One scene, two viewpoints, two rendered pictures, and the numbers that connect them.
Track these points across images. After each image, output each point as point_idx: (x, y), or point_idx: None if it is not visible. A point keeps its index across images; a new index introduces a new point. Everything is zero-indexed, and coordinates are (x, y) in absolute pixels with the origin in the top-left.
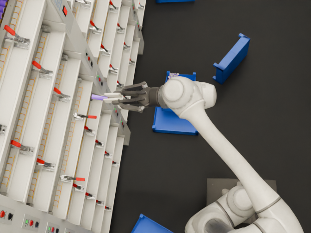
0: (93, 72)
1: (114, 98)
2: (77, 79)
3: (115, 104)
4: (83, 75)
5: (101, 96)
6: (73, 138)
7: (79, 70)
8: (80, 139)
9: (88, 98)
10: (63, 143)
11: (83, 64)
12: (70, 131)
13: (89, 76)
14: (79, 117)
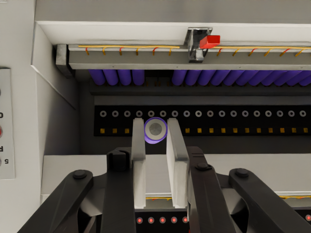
0: (4, 41)
1: (171, 187)
2: (102, 155)
3: (203, 156)
4: (47, 79)
5: (152, 142)
6: (276, 38)
7: (48, 104)
8: (286, 26)
9: (116, 25)
10: (291, 68)
11: (39, 158)
12: (250, 50)
13: (40, 69)
14: (205, 53)
